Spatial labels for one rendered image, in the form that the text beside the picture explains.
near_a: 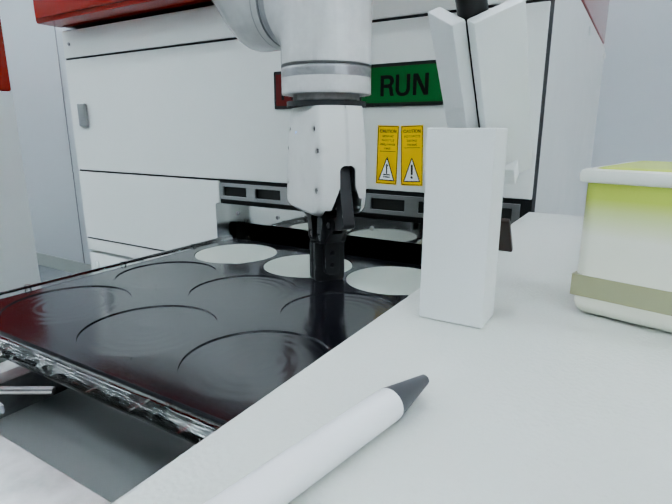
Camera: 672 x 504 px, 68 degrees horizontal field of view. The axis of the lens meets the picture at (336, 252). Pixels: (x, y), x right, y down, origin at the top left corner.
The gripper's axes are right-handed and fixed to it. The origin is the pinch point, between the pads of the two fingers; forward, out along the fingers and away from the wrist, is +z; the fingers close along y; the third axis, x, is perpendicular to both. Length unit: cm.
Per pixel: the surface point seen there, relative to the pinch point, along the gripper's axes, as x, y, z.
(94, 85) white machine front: -22, -54, -20
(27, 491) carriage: -23.9, 20.8, 4.0
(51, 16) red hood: -27, -54, -31
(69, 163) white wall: -53, -353, 10
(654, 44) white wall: 147, -74, -40
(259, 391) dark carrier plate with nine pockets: -12.1, 19.3, 2.1
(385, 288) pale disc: 4.0, 5.2, 2.0
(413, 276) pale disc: 8.6, 2.8, 2.0
